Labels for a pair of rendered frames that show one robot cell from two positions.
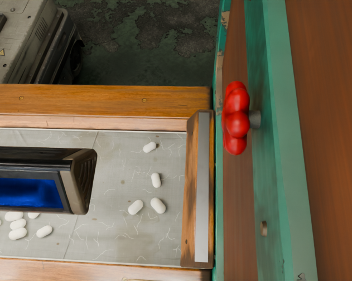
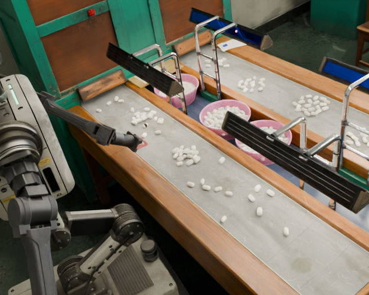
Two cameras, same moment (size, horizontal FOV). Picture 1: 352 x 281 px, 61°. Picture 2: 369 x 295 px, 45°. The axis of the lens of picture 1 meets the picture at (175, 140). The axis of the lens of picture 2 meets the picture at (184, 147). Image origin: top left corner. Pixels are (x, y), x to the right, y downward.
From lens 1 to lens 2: 252 cm
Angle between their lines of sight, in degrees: 69
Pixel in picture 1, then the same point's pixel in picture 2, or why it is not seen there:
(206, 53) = not seen: outside the picture
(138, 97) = not seen: hidden behind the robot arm
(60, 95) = not seen: hidden behind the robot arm
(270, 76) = (88, 7)
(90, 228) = (137, 105)
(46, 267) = (154, 100)
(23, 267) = (158, 102)
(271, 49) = (85, 8)
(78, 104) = not seen: hidden behind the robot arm
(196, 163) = (96, 82)
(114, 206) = (125, 106)
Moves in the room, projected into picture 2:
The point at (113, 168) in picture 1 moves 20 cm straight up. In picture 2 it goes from (113, 113) to (104, 82)
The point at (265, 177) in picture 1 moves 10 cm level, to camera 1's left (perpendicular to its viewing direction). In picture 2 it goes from (96, 8) to (107, 11)
